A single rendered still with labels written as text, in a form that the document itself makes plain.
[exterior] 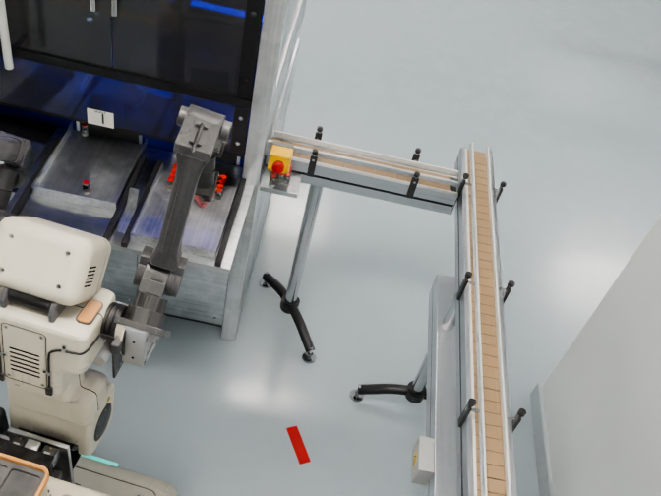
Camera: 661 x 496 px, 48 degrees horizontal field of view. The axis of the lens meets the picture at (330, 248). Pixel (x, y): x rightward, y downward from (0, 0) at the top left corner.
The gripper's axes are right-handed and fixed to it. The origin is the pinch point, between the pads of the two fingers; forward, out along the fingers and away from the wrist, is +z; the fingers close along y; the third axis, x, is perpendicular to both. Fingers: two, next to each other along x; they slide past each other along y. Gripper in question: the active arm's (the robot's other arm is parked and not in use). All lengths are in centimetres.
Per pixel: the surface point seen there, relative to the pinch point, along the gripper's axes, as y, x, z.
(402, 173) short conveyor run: 52, -58, 15
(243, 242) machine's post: 36, -8, 51
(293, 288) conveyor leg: 50, -29, 87
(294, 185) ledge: 41, -23, 22
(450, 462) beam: -32, -89, 54
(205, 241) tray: 5.9, -0.4, 21.1
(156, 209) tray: 15.0, 17.6, 21.1
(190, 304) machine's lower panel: 35, 10, 92
